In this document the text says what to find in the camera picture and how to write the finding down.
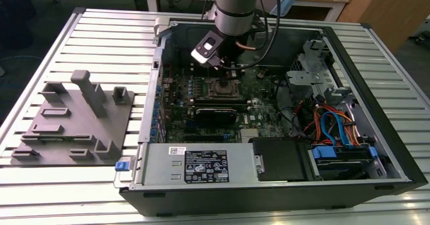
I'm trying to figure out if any silver CPU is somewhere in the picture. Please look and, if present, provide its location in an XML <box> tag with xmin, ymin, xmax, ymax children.
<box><xmin>213</xmin><ymin>83</ymin><xmax>236</xmax><ymax>95</ymax></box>

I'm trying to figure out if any black expansion slot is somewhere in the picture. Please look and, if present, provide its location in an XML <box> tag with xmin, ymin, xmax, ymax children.
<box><xmin>182</xmin><ymin>133</ymin><xmax>226</xmax><ymax>143</ymax></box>

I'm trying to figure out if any metal drive cage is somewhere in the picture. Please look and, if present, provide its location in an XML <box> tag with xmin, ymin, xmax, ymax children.
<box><xmin>284</xmin><ymin>40</ymin><xmax>357</xmax><ymax>110</ymax></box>

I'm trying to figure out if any green motherboard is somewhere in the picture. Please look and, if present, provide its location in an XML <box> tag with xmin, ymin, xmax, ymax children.
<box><xmin>160</xmin><ymin>66</ymin><xmax>297</xmax><ymax>144</ymax></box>

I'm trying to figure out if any silver chipset heatsink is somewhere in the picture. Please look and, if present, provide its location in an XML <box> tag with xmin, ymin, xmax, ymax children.
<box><xmin>240</xmin><ymin>127</ymin><xmax>261</xmax><ymax>138</ymax></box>

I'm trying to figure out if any wooden cabinet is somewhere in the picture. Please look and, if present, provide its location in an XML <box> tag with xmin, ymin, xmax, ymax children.
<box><xmin>337</xmin><ymin>0</ymin><xmax>430</xmax><ymax>53</ymax></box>

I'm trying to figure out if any hard disk in blue carrier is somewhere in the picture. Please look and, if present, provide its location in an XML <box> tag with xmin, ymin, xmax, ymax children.
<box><xmin>309</xmin><ymin>145</ymin><xmax>377</xmax><ymax>164</ymax></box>

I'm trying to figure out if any silver power supply unit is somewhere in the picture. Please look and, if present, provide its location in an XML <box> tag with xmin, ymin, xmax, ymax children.
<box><xmin>129</xmin><ymin>142</ymin><xmax>265</xmax><ymax>185</ymax></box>

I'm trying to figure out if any grey parts rack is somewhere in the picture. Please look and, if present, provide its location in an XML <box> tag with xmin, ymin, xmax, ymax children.
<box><xmin>9</xmin><ymin>69</ymin><xmax>136</xmax><ymax>166</ymax></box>

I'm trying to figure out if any black PC case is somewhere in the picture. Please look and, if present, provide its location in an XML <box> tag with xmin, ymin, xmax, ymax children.
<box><xmin>113</xmin><ymin>16</ymin><xmax>427</xmax><ymax>217</ymax></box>

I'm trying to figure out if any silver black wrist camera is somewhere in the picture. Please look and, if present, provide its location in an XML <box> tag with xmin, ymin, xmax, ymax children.
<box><xmin>189</xmin><ymin>30</ymin><xmax>225</xmax><ymax>65</ymax></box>

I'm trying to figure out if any black camera cable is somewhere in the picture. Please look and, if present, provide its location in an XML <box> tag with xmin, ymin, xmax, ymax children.
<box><xmin>229</xmin><ymin>0</ymin><xmax>281</xmax><ymax>69</ymax></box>

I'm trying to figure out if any orange wire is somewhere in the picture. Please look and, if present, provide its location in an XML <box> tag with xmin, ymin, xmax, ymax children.
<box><xmin>335</xmin><ymin>110</ymin><xmax>363</xmax><ymax>146</ymax></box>
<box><xmin>311</xmin><ymin>105</ymin><xmax>328</xmax><ymax>141</ymax></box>

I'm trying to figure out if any blue data cable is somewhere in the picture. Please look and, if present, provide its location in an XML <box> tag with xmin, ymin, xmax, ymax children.
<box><xmin>319</xmin><ymin>111</ymin><xmax>339</xmax><ymax>145</ymax></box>
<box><xmin>335</xmin><ymin>112</ymin><xmax>353</xmax><ymax>149</ymax></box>

